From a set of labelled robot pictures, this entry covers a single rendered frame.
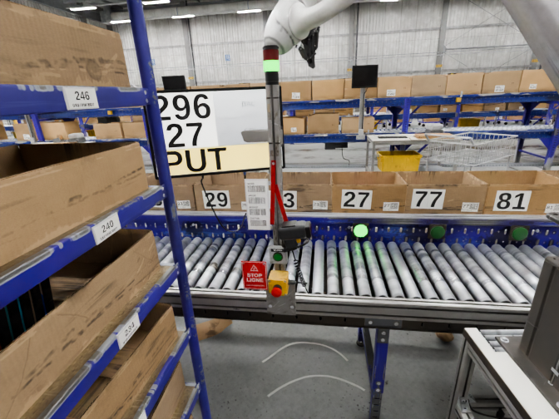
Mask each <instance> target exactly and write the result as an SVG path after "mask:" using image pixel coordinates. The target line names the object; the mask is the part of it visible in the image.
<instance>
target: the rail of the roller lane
mask: <svg viewBox="0 0 559 419"><path fill-rule="evenodd" d="M190 295H191V300H192V305H193V308H205V309H220V310H235V311H249V312H264V313H267V302H266V292H263V291H245V290H228V289H210V288H190ZM295 301H296V314H307V315H321V316H336V317H351V318H379V319H393V320H408V321H423V322H437V323H466V324H480V325H495V326H509V327H525V325H526V321H527V317H528V314H529V311H530V307H531V304H522V303H488V302H471V301H453V300H436V299H418V298H384V297H367V296H349V295H332V294H314V293H295ZM158 303H169V304H171V306H172V307H178V308H182V306H181V297H180V292H179V288H177V287H169V288H168V289H167V291H166V292H165V293H164V295H163V296H162V297H161V299H160V300H159V301H158Z"/></svg>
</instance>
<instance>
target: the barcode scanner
mask: <svg viewBox="0 0 559 419"><path fill-rule="evenodd" d="M278 235H279V239H281V240H283V241H284V244H285V247H286V248H284V249H283V252H284V253H285V252H289V251H292V250H296V249H297V248H298V247H297V246H298V243H300V242H301V240H300V239H304V238H311V236H312V224H311V222H310V221H304V220H301V221H297V220H291V221H284V222H283V223H281V224H280V225H279V228H278Z"/></svg>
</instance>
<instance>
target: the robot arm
mask: <svg viewBox="0 0 559 419"><path fill-rule="evenodd" d="M356 1H358V0H323V1H322V2H319V3H318V4H316V2H317V0H279V2H278V3H277V5H276V6H275V8H274V10H273V11H272V13H271V14H270V17H269V20H268V22H267V23H266V27H265V34H264V41H265V45H266V46H267V45H277V46H278V47H279V49H278V50H279V55H284V54H285V53H287V52H288V51H290V50H291V49H292V47H293V46H295V45H296V44H297V43H298V45H296V46H295V48H297V49H298V50H299V53H300V55H301V56H302V58H303V59H305V60H306V61H307V62H308V66H309V67H311V68H312V69H314V68H315V62H314V59H315V55H316V52H315V50H316V51H317V50H318V43H319V30H320V27H319V26H320V25H322V24H324V23H325V22H327V21H328V20H330V19H331V18H333V17H335V16H336V15H338V14H339V13H341V12H342V11H343V10H344V9H346V8H347V7H349V6H350V5H352V4H353V3H355V2H356ZM501 1H502V3H503V5H504V6H505V8H506V9H507V11H508V12H509V14H510V16H511V17H512V20H513V21H514V22H515V23H516V25H517V27H518V29H519V31H520V32H521V34H522V35H523V37H524V38H525V40H526V42H527V44H528V45H529V47H530V48H531V49H532V52H533V53H534V55H535V57H536V58H537V60H538V61H539V63H540V64H541V66H542V68H543V70H544V71H545V73H546V74H547V76H548V78H549V79H550V81H551V82H552V85H553V86H554V87H555V89H556V90H557V92H558V94H559V0H501ZM302 43H303V45H304V46H302Z"/></svg>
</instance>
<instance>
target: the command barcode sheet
mask: <svg viewBox="0 0 559 419"><path fill-rule="evenodd" d="M270 184H271V181H268V179H245V198H246V208H247V218H248V228H249V229H258V230H270V201H269V185H270Z"/></svg>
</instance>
